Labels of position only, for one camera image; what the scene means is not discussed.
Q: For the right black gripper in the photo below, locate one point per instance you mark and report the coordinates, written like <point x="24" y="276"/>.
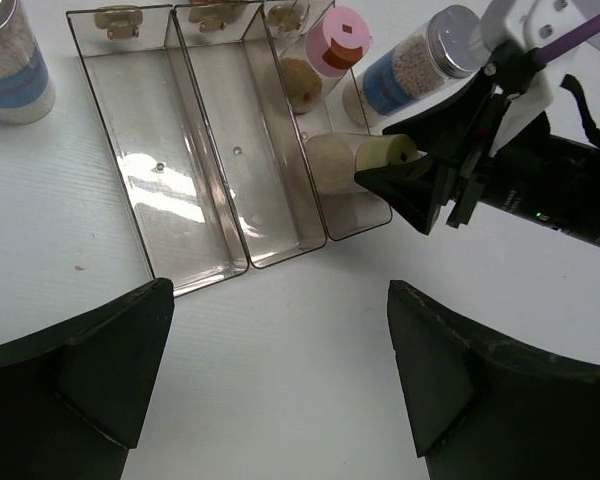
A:
<point x="460" y="131"/>

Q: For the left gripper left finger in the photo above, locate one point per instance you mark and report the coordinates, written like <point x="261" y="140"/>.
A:
<point x="74" y="396"/>

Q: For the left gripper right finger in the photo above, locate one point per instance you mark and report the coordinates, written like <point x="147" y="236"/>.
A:
<point x="483" y="405"/>

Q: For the yellow cap white bottle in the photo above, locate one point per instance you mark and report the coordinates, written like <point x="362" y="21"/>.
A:
<point x="335" y="158"/>

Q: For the pink cap spice bottle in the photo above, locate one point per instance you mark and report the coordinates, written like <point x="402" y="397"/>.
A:
<point x="313" y="65"/>

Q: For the silver lid jar blue label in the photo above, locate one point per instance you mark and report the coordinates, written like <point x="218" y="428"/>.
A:
<point x="432" y="57"/>

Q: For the right clear organizer tray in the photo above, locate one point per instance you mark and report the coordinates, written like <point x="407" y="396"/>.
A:
<point x="343" y="215"/>

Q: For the white lid jar rear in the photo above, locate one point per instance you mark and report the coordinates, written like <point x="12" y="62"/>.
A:
<point x="286" y="18"/>

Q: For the left clear organizer tray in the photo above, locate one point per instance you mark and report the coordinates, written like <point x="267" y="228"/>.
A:
<point x="159" y="137"/>

